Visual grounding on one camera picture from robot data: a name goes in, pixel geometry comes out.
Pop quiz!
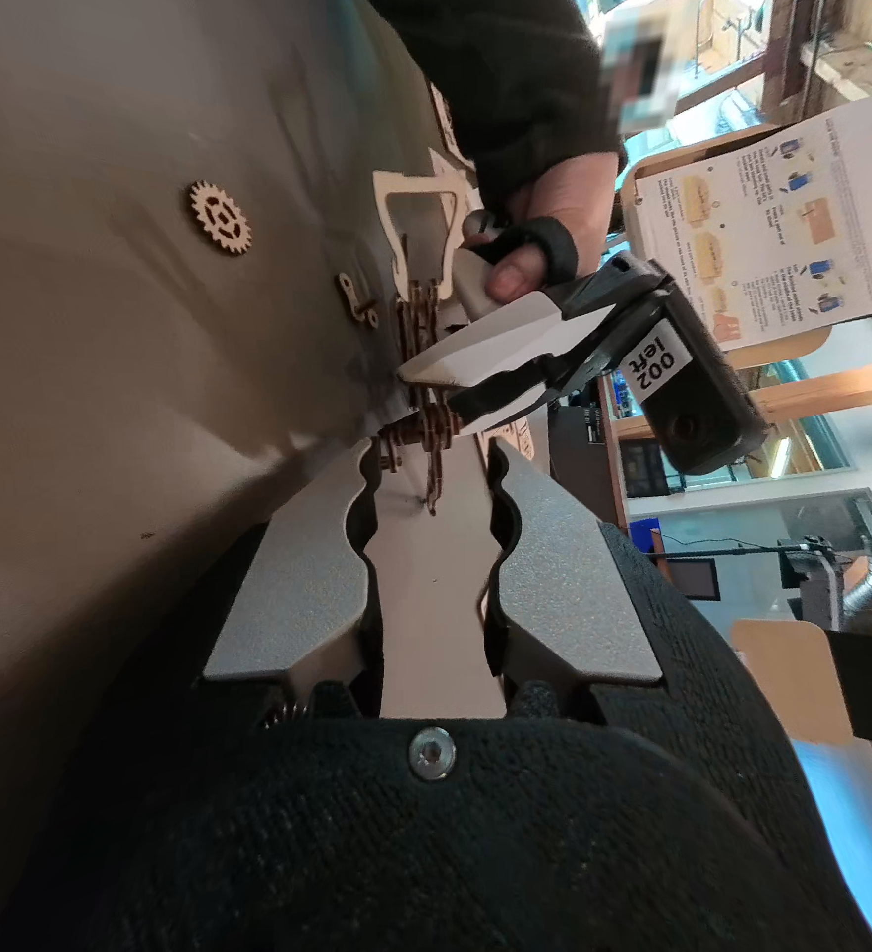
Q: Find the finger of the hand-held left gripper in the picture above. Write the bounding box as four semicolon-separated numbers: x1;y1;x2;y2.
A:
396;245;620;389
445;359;565;440

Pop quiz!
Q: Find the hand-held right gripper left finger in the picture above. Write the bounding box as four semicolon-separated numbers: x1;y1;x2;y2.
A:
201;437;379;685

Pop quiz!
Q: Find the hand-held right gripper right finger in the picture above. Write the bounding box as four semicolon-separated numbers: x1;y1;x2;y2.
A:
479;439;667;687

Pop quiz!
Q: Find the wooden link piece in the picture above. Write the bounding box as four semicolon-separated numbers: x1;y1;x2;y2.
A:
335;271;381;328

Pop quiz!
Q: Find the wooden model frame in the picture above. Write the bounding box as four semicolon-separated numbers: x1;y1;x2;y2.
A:
372;160;481;477

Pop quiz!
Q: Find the wooden gear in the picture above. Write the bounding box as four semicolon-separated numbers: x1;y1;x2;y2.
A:
186;180;252;259

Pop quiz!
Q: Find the person's left forearm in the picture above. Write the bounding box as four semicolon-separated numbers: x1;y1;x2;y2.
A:
369;0;626;217

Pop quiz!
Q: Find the person's left hand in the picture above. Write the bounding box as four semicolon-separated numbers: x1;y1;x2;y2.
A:
465;151;623;304

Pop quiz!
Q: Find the black flat box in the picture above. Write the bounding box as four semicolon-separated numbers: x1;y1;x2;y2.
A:
551;405;619;525

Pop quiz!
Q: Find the dark monitor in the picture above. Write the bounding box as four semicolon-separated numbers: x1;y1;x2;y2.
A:
662;556;719;599

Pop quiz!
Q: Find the printed instruction sheet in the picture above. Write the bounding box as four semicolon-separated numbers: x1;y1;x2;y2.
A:
633;93;872;351

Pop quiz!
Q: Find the black tripod stand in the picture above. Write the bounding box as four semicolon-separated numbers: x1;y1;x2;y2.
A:
659;535;853;618

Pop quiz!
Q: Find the tan rounded board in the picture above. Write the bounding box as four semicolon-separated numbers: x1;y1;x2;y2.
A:
729;619;853;746

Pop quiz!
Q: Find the wooden support post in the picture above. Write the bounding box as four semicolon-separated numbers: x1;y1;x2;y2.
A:
614;364;872;440

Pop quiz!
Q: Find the silver air duct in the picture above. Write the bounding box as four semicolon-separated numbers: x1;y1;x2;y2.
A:
841;554;872;614

